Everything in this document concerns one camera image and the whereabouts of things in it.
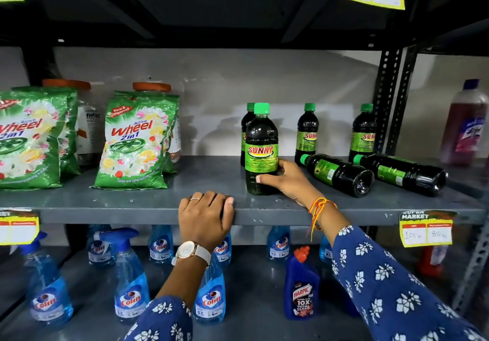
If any person's right hand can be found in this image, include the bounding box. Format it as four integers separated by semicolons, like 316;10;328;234
255;158;325;209

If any person's left hand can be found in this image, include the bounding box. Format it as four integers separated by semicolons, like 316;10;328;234
178;191;235;253

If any dark green cleaner bottle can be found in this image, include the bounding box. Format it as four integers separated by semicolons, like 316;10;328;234
244;103;279;196

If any person's left forearm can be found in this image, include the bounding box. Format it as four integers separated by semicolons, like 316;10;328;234
124;254;213;341

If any person's right forearm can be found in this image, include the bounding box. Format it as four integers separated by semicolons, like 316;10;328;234
311;199;486;341

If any grey metal shelf rack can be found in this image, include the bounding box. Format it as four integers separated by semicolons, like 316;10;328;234
385;20;489;316
0;0;489;341

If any orange thread wrist band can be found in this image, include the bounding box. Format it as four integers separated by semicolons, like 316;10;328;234
307;197;339;242

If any group of dark green bottles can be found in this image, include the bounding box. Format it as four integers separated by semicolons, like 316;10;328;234
240;102;448;198

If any green detergent powder packet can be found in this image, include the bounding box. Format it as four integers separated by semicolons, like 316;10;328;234
115;90;181;174
92;96;178;191
11;86;81;177
0;90;70;191

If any group of blue spray bottles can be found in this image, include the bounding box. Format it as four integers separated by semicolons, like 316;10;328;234
17;224;334;328

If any blue toilet cleaner bottle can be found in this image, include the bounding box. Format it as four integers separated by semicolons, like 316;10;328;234
283;246;321;321

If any clear jar orange lid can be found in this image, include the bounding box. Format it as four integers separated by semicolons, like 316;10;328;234
132;82;182;164
42;79;102;168

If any red cleaner bottle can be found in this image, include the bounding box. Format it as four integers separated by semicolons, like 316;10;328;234
416;245;449;279

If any purple liquid cleaner bottle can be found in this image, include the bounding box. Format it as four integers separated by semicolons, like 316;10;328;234
439;79;489;168

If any rose gold wristwatch white strap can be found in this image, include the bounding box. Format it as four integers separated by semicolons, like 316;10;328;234
171;241;212;267

